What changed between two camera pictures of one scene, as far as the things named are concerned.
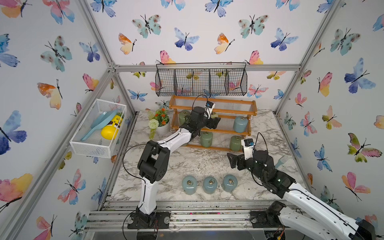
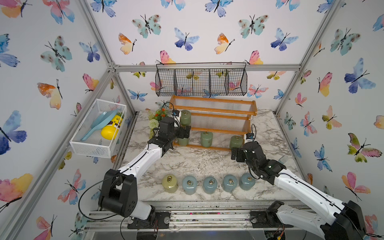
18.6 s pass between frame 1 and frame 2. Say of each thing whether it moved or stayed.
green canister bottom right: stayed
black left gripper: moved
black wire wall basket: stayed
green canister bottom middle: stayed
